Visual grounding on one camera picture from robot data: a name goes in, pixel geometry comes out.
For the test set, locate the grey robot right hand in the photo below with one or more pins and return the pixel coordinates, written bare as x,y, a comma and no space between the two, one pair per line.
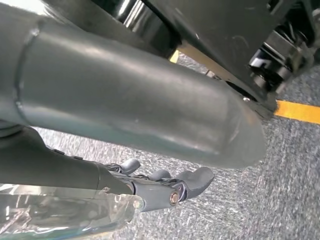
124,99

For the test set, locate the clear plastic sheet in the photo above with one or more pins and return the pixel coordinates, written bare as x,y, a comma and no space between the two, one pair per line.
62,215

